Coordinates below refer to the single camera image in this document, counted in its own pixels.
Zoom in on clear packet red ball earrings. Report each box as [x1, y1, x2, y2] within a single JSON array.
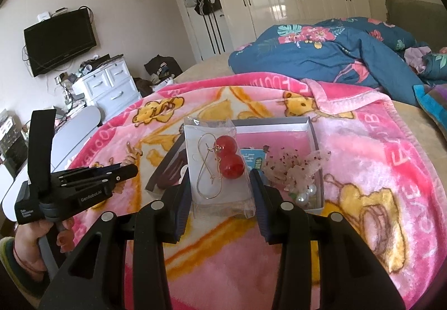
[[184, 117, 257, 220]]

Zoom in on black flat television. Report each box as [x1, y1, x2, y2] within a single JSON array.
[[24, 10, 98, 77]]

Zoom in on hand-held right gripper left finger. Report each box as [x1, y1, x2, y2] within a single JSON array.
[[38, 167, 192, 310]]

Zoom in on small gold pink hairpin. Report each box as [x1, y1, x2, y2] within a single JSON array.
[[124, 142, 145, 166]]

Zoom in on purple cloth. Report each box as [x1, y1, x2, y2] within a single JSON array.
[[405, 46, 447, 73]]

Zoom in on blue floral quilt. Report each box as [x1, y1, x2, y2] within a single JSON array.
[[229, 17, 447, 108]]

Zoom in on pink printed blanket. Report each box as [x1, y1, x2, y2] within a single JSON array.
[[66, 73, 447, 310]]

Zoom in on black bag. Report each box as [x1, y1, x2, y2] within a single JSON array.
[[144, 56, 183, 82]]

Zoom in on white oval table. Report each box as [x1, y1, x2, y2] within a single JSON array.
[[2, 106, 103, 223]]

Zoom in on person's left forearm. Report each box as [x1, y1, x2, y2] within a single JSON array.
[[0, 237, 47, 301]]

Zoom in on grey green pillow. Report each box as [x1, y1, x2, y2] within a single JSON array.
[[384, 0, 447, 26]]

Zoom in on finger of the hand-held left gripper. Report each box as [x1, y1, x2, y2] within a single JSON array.
[[52, 164, 139, 189], [56, 163, 122, 180]]

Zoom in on colourful striped towel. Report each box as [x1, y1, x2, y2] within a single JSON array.
[[414, 83, 447, 122]]

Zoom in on pink grey cardboard box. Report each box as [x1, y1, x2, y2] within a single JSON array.
[[145, 116, 325, 211]]

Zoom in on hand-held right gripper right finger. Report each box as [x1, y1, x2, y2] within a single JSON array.
[[249, 169, 407, 310]]

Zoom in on white drawer cabinet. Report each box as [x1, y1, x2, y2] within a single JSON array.
[[72, 54, 142, 113]]

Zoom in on clear pink flecked hair claw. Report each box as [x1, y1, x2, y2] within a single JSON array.
[[263, 147, 331, 192]]

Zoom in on brown velvet hair clip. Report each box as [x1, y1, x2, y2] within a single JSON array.
[[154, 147, 189, 190]]

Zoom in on person's left hand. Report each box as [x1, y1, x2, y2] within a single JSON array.
[[14, 216, 76, 273]]

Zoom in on grey electronic device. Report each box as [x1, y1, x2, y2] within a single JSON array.
[[0, 109, 29, 164]]

